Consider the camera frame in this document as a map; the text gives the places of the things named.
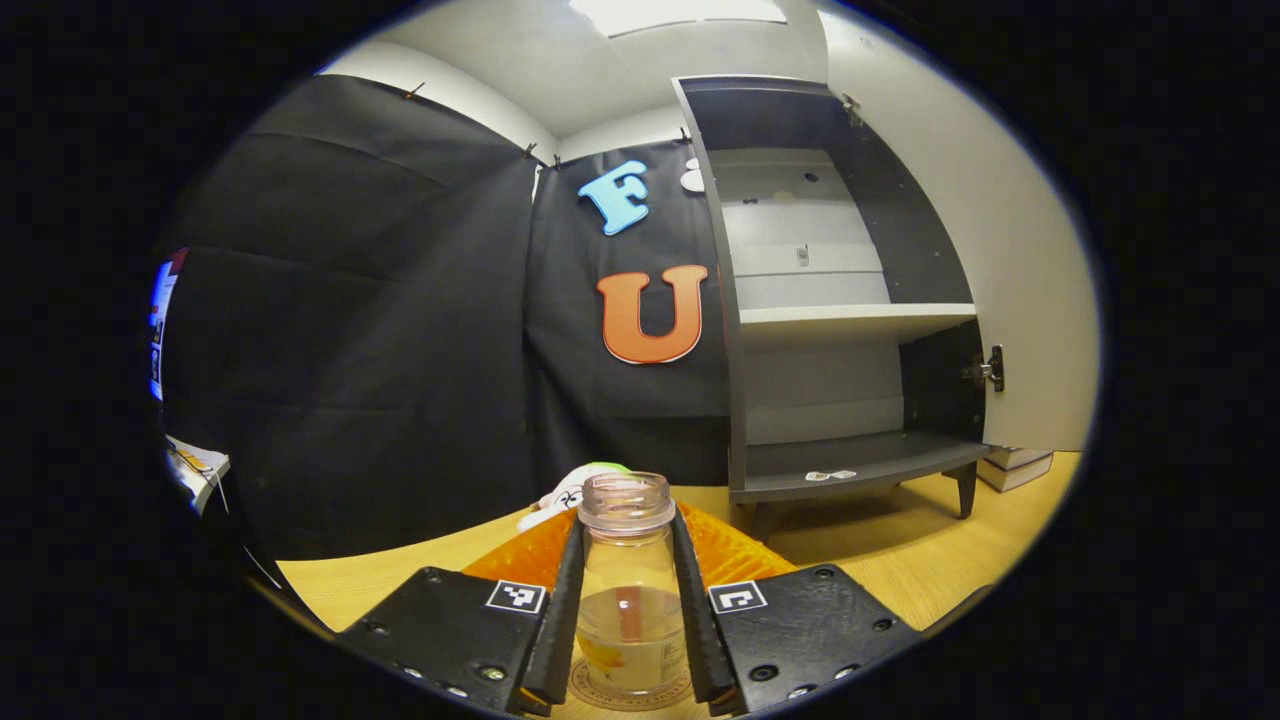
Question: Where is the grey book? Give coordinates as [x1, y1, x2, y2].
[975, 458, 1051, 493]

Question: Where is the computer monitor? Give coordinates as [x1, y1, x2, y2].
[148, 247, 189, 403]

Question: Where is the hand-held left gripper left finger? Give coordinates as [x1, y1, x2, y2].
[335, 505, 588, 717]

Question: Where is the dark grey cabinet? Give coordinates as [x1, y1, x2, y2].
[672, 75, 1006, 521]

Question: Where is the round brown coaster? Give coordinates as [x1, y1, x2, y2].
[568, 655, 696, 713]

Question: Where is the pink and white plush toy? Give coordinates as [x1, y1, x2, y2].
[516, 462, 633, 531]

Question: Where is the long ceiling light panel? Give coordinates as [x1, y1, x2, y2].
[568, 0, 791, 39]

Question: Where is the white cabinet shelf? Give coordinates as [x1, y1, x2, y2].
[738, 303, 979, 346]

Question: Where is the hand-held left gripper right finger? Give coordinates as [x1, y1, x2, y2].
[670, 500, 921, 717]

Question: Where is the black backdrop cloth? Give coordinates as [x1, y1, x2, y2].
[160, 75, 746, 561]

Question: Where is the clear plastic bottle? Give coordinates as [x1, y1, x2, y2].
[572, 472, 696, 699]

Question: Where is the metal cabinet hinge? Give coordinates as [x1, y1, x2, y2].
[962, 345, 1006, 393]

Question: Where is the beige cabinet door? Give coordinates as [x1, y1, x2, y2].
[815, 8, 1101, 453]

